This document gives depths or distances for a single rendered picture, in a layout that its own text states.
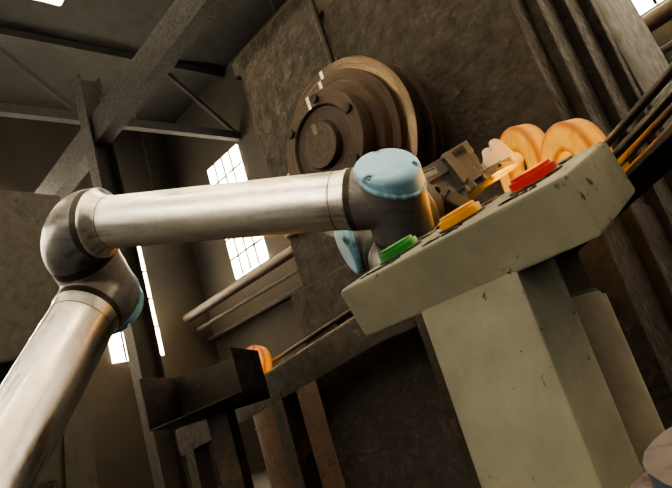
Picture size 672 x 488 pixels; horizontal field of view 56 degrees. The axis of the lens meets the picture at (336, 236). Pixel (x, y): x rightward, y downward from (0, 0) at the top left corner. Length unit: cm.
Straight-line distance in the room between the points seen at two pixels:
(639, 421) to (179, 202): 66
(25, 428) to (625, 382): 75
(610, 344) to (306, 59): 155
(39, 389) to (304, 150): 92
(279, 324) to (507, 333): 1112
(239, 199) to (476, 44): 88
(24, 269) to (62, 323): 293
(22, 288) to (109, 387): 828
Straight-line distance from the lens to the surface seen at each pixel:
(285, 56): 211
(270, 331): 1181
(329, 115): 159
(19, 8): 1117
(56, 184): 1068
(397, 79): 155
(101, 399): 1203
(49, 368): 103
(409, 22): 177
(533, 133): 112
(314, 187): 87
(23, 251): 404
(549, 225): 47
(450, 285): 52
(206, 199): 94
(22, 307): 391
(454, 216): 53
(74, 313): 109
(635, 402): 66
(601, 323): 66
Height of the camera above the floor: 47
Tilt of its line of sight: 16 degrees up
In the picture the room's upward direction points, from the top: 17 degrees counter-clockwise
